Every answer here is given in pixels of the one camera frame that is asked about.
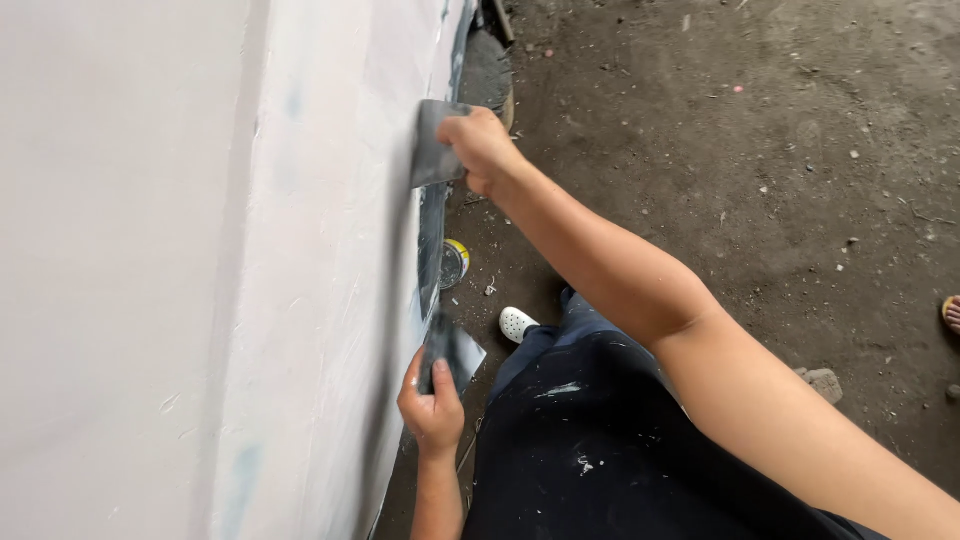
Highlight person's right hand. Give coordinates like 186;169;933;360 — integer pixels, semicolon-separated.
437;105;528;201

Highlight person's left hand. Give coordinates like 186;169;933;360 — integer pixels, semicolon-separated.
396;346;467;460

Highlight large steel putty spreader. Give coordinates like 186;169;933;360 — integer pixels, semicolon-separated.
410;99;474;189

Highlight small steel putty spreader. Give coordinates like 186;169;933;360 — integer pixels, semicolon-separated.
417;309;488;399

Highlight black vehicle tyre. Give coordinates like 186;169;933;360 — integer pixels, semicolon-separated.
456;26;517;135

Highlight rusty metal rod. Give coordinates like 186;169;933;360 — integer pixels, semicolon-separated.
491;0;517;45

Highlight yellow putty can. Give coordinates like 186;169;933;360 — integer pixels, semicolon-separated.
439;238;471;291

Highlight white clog shoe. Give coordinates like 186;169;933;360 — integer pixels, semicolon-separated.
499;306;541;345

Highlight blue jeans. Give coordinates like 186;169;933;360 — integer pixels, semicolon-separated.
487;287;665;402

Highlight white puttied vehicle body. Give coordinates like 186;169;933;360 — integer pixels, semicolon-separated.
0;0;481;540

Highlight grey stone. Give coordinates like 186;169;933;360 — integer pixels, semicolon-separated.
793;366;845;406

